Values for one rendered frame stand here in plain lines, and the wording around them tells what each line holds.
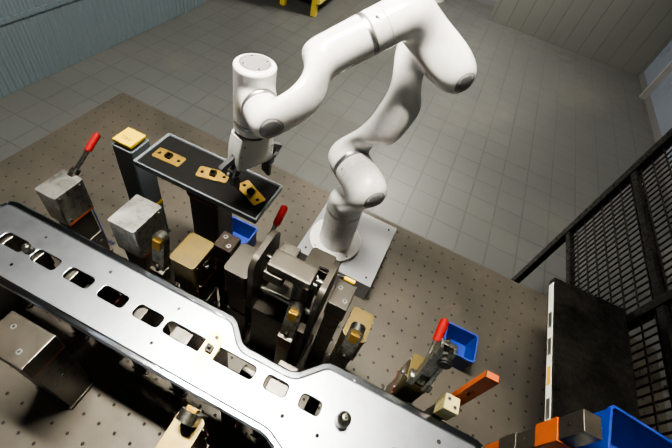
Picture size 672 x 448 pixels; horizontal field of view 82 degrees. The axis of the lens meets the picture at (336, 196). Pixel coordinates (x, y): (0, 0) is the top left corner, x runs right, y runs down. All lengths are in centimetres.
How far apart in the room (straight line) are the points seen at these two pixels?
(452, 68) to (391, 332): 90
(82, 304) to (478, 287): 131
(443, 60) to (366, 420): 81
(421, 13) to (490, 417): 118
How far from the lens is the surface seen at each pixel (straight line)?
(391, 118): 101
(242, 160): 90
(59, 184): 128
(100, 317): 109
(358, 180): 106
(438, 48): 91
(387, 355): 139
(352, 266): 138
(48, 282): 117
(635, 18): 633
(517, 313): 169
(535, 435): 112
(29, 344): 107
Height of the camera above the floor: 194
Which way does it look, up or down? 47 degrees down
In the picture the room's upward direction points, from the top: 16 degrees clockwise
